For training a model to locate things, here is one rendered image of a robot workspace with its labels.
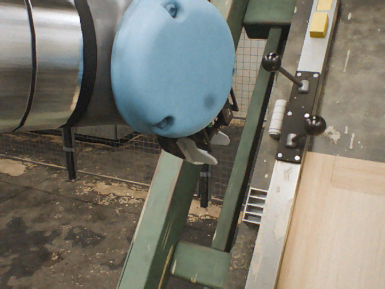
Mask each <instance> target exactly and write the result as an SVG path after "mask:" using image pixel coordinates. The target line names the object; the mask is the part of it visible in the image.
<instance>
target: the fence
mask: <svg viewBox="0 0 385 289"><path fill-rule="evenodd" d="M318 2H319V0H314V3H313V7H312V11H311V16H310V19H309V24H308V28H307V33H306V36H305V40H304V44H303V48H302V52H301V57H300V62H299V65H298V69H297V70H298V71H311V72H320V80H319V84H318V88H317V93H316V98H315V103H314V106H313V111H312V115H315V114H316V110H317V105H318V101H319V96H320V91H321V86H322V83H323V78H324V73H325V67H326V64H327V59H328V55H329V49H330V46H331V41H332V36H333V31H334V28H335V23H336V17H337V12H338V9H339V4H340V0H333V1H332V6H331V10H316V9H317V5H318ZM314 12H327V13H328V23H327V28H326V32H325V37H310V34H309V30H310V26H311V22H312V17H313V13H314ZM310 138H311V136H309V135H307V139H306V142H305V147H304V152H303V155H302V160H301V163H300V164H298V163H291V162H284V161H278V160H276V161H275V164H274V169H273V174H272V178H271V181H270V186H269V190H268V195H267V198H266V202H265V207H264V211H263V215H262V219H261V223H260V228H259V231H258V236H257V240H256V245H255V248H254V252H253V257H252V262H251V265H250V269H249V274H248V277H247V281H246V286H245V289H276V286H277V281H278V276H279V273H280V268H281V263H282V258H283V254H284V249H285V244H286V240H287V236H288V231H289V226H290V221H291V218H292V213H293V208H294V203H295V199H296V194H297V189H298V185H299V181H300V176H301V171H302V168H303V163H304V158H305V153H306V152H307V151H308V146H309V141H310Z"/></svg>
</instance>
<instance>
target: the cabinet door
mask: <svg viewBox="0 0 385 289"><path fill-rule="evenodd" d="M276 289H385V163H380V162H373V161H366V160H361V159H354V158H346V157H339V156H334V155H327V154H320V153H313V152H308V151H307V152H306V153H305V158H304V163H303V166H302V171H301V176H300V181H299V185H298V189H297V194H296V199H295V203H294V208H293V213H292V218H291V221H290V226H289V231H288V236H287V240H286V244H285V249H284V254H283V258H282V263H281V268H280V273H279V276H278V281H277V286H276Z"/></svg>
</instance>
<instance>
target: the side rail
mask: <svg viewBox="0 0 385 289"><path fill-rule="evenodd" d="M248 1H249V0H211V1H210V3H211V4H213V5H214V6H215V7H216V8H217V9H218V10H219V12H220V13H221V14H222V16H223V17H224V19H225V21H226V22H227V24H228V27H229V29H230V31H231V35H232V38H233V42H234V48H235V53H236V50H237V46H238V43H239V39H240V36H241V33H242V29H243V24H242V20H243V17H244V14H245V10H246V7H247V4H248ZM202 165H203V164H201V165H196V164H193V163H190V162H187V161H185V160H183V159H181V158H178V157H176V156H174V155H172V154H169V153H167V152H165V151H164V150H163V149H162V151H161V153H160V157H159V160H158V163H157V165H156V169H155V172H154V176H153V178H152V181H151V184H150V188H149V190H148V193H147V196H146V200H145V202H144V205H143V208H142V212H141V214H140V218H139V221H138V224H137V227H136V230H135V233H134V236H133V239H132V242H131V245H130V248H129V251H128V254H127V258H126V260H125V263H124V267H123V270H122V272H121V275H120V279H119V282H118V284H117V287H116V289H166V288H167V285H168V281H169V278H170V275H169V273H168V270H169V267H170V264H171V260H172V256H173V254H174V250H175V246H176V243H177V241H178V240H180V239H181V237H182V233H183V230H184V226H185V223H186V220H187V216H188V213H189V210H190V206H191V203H192V200H193V196H194V193H195V189H196V186H197V183H198V179H199V175H200V173H201V169H202Z"/></svg>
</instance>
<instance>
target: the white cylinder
mask: <svg viewBox="0 0 385 289"><path fill-rule="evenodd" d="M287 106H288V101H286V100H277V101H276V103H275V106H274V110H273V115H272V119H271V122H270V126H269V136H271V137H272V138H279V137H280V135H281V131H282V127H283V123H284V119H285V114H286V110H287Z"/></svg>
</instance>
